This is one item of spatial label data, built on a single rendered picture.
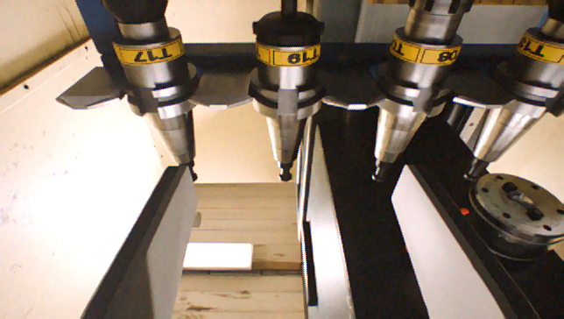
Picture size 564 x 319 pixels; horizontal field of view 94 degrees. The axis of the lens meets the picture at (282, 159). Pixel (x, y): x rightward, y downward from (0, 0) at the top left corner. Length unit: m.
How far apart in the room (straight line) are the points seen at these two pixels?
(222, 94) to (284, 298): 2.19
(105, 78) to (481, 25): 0.85
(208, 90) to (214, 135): 1.22
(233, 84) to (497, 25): 0.81
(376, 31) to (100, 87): 0.67
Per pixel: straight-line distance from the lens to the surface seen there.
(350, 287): 0.56
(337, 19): 0.82
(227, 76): 0.26
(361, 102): 0.23
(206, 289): 2.45
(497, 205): 0.63
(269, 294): 2.37
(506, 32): 0.98
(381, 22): 0.81
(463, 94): 0.27
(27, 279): 0.84
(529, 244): 0.63
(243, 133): 1.42
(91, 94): 0.27
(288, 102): 0.23
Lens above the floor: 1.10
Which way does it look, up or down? 41 degrees up
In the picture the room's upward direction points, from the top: 180 degrees counter-clockwise
